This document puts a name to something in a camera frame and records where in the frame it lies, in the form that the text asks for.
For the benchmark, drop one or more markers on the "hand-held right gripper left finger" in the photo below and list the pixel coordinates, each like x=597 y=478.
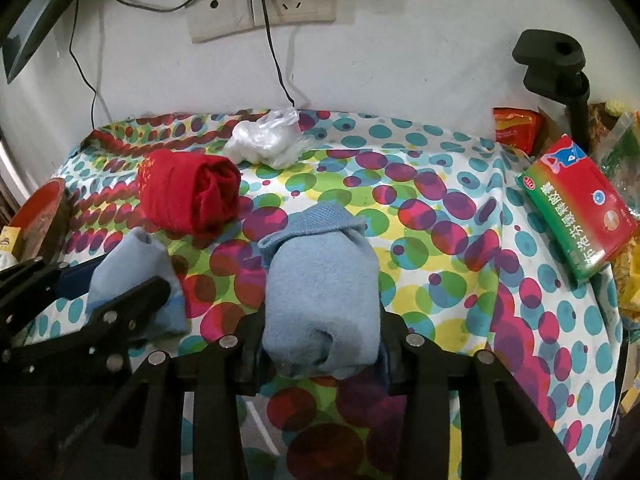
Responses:
x=250 y=355

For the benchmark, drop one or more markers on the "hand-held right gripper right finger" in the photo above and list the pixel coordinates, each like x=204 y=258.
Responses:
x=397 y=360

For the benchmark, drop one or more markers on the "red and green box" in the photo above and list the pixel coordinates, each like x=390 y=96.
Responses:
x=575 y=210

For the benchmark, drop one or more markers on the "polka dot tablecloth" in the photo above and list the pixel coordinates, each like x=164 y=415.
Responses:
x=425 y=260

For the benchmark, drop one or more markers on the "red rolled sock gold print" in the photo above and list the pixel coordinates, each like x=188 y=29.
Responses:
x=180 y=195

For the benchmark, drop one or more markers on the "yellow packet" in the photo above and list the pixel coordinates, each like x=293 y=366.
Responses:
x=631 y=285

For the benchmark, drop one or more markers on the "light blue towel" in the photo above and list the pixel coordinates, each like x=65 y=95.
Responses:
x=320 y=300

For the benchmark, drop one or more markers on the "clear crumpled plastic bag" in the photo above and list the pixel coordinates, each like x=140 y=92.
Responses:
x=265 y=142

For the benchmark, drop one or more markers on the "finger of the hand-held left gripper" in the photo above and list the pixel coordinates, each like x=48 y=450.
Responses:
x=30 y=280
x=135 y=305

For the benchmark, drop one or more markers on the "red snack packet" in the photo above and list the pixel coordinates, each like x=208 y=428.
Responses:
x=515 y=127

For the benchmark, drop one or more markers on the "yellow cardboard box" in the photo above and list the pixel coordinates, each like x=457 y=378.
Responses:
x=10 y=240

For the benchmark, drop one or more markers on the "round red tray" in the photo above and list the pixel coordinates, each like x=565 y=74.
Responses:
x=37 y=205

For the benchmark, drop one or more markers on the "black wall television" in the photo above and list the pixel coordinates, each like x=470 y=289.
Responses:
x=40 y=10

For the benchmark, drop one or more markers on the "black clamp stand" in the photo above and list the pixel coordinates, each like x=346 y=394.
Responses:
x=547 y=55

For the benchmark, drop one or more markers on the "yellow green snack bag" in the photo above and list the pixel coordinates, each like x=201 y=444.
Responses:
x=622 y=150

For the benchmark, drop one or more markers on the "white wall socket plate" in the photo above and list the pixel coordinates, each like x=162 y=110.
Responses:
x=300 y=7
x=225 y=15

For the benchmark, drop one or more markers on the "light blue sock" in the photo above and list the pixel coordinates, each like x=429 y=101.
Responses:
x=135 y=265

